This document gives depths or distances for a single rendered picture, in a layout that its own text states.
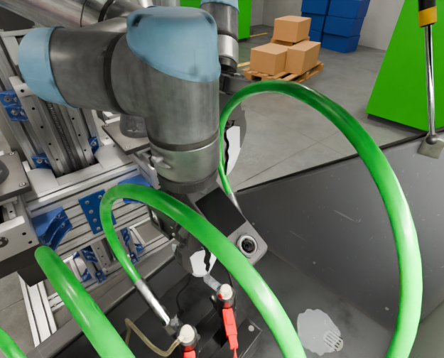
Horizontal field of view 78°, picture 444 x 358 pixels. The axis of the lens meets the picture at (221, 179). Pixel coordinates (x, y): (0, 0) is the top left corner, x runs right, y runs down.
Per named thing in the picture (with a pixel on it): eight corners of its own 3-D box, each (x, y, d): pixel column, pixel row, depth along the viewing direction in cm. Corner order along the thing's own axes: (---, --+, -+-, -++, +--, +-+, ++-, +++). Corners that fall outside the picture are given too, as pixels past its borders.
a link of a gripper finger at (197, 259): (183, 257, 47) (178, 221, 41) (208, 278, 44) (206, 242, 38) (169, 269, 45) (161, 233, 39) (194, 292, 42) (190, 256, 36)
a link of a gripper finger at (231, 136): (232, 177, 55) (229, 132, 56) (243, 173, 50) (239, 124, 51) (217, 177, 54) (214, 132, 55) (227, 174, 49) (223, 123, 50)
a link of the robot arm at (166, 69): (145, 2, 26) (231, 6, 24) (160, 110, 33) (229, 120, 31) (91, 15, 20) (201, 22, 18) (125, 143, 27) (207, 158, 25)
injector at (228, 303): (216, 328, 58) (214, 272, 44) (234, 345, 55) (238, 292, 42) (207, 339, 56) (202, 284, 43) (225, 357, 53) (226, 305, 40)
